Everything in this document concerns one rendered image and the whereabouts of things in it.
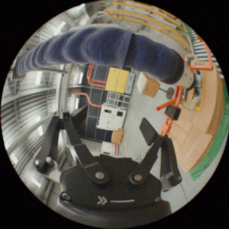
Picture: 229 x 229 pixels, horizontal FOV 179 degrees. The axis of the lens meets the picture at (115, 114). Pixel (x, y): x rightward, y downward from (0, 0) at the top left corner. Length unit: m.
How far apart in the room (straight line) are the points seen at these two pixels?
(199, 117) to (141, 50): 0.63
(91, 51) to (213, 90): 0.80
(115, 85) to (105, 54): 7.32
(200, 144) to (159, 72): 0.97
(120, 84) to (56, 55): 7.35
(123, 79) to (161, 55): 7.37
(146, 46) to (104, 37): 0.16
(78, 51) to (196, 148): 1.33
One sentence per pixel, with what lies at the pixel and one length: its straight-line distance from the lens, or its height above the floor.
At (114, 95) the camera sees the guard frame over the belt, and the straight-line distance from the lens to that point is 7.60.
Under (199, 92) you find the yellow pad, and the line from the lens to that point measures 0.56.
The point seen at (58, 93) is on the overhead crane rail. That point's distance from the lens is 2.42.
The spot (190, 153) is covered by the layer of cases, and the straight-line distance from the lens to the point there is 1.20.
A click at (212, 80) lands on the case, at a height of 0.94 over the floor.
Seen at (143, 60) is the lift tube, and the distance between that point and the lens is 0.34.
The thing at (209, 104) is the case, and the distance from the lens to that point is 0.72.
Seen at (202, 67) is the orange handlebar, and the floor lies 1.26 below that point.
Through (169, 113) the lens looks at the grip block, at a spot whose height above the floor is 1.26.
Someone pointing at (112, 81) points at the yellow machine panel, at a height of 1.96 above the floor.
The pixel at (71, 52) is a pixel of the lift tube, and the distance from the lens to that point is 0.40.
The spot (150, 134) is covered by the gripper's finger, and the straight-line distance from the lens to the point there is 0.15.
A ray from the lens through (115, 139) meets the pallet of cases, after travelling 7.59.
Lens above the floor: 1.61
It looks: 4 degrees down
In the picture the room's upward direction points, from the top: 78 degrees counter-clockwise
